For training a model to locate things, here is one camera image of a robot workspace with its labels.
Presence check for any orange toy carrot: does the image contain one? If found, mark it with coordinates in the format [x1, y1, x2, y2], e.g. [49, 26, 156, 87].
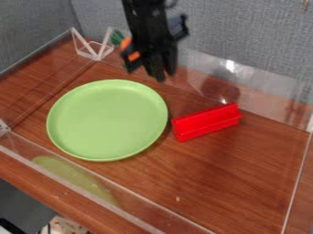
[109, 30, 140, 62]

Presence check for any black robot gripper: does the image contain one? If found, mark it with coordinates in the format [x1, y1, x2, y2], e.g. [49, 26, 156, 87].
[120, 0, 189, 82]

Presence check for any red plastic block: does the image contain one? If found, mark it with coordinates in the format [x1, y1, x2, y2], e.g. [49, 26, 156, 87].
[171, 103, 242, 142]

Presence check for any clear acrylic enclosure wall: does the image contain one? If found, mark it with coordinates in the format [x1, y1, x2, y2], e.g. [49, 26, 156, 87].
[0, 33, 313, 234]

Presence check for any green round plate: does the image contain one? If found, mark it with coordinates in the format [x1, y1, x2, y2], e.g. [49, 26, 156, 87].
[46, 80, 168, 162]

